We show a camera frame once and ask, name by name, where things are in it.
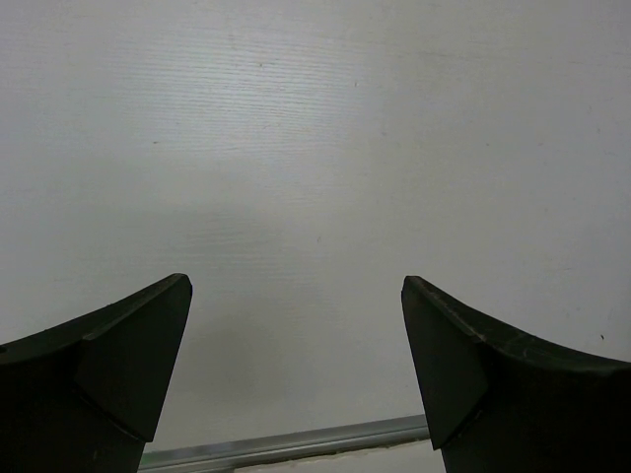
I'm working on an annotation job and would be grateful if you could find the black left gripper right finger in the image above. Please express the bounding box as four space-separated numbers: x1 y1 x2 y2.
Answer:
401 276 630 472

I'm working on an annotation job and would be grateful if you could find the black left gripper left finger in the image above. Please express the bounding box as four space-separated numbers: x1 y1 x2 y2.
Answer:
1 273 192 472

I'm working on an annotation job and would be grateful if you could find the aluminium table edge rail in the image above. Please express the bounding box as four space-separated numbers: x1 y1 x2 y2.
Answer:
138 415 430 472

